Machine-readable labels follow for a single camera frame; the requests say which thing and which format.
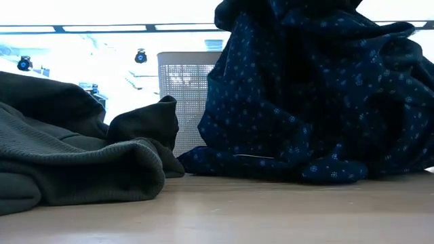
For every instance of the dark navy dotted shirt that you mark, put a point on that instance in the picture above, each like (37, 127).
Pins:
(305, 101)

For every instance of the olive green knit sweatshirt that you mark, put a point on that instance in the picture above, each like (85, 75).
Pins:
(68, 162)

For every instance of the white perforated laundry basket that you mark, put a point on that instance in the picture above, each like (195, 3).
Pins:
(184, 101)

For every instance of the silver ceiling ventilation duct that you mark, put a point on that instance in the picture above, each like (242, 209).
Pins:
(213, 45)

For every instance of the black ceiling-mounted camera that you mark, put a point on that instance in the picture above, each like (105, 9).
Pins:
(140, 56)
(24, 63)

